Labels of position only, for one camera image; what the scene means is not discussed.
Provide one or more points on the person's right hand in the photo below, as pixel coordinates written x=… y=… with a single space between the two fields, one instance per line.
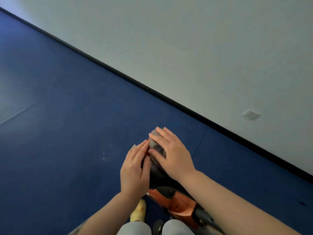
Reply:
x=177 y=160

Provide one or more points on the person's left hand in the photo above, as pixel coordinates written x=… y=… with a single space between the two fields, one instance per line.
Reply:
x=133 y=177

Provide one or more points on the person's left thumb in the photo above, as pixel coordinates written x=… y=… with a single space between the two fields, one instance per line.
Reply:
x=146 y=168

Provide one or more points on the person's right thumb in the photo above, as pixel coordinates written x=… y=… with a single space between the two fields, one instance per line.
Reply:
x=157 y=157

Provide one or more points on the person's left middle finger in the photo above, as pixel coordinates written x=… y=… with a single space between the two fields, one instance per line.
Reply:
x=136 y=151

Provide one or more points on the person's right middle finger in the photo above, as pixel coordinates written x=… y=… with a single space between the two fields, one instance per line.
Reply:
x=167 y=135

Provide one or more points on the grey dusty vacuum filter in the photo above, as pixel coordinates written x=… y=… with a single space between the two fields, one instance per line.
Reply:
x=156 y=147

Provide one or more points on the orange and black vacuum cleaner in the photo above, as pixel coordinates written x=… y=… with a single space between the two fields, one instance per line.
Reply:
x=179 y=205

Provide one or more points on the person's right forearm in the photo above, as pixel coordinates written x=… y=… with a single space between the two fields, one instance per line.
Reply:
x=234 y=208

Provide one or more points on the person's left forearm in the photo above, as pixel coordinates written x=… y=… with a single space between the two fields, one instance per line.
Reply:
x=110 y=215

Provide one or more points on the black baseboard strip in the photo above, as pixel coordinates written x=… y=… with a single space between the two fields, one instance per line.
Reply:
x=156 y=93

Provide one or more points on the yellow slipper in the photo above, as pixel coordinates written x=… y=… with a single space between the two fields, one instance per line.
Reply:
x=138 y=211

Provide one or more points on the person's left leg grey trousers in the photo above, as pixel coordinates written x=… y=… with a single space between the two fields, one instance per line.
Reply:
x=134 y=229

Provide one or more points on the person's leg grey trousers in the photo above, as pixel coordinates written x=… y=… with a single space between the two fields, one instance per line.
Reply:
x=177 y=228
x=134 y=229

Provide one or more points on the person's right leg grey trousers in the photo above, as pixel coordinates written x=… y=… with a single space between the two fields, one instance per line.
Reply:
x=177 y=228

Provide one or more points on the white wall socket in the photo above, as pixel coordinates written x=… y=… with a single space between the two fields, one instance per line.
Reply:
x=251 y=114

